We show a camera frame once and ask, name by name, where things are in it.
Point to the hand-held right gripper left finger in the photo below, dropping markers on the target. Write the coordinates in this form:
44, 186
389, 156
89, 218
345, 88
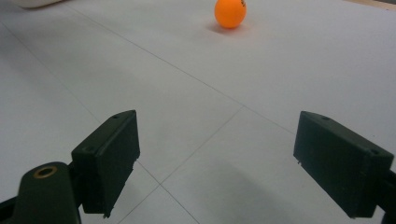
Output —
107, 161

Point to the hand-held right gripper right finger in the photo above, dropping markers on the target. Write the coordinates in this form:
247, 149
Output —
339, 161

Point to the orange ping pong ball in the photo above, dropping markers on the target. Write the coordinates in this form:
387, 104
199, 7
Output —
230, 13

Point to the wooden table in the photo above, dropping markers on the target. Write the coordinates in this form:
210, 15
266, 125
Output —
373, 3

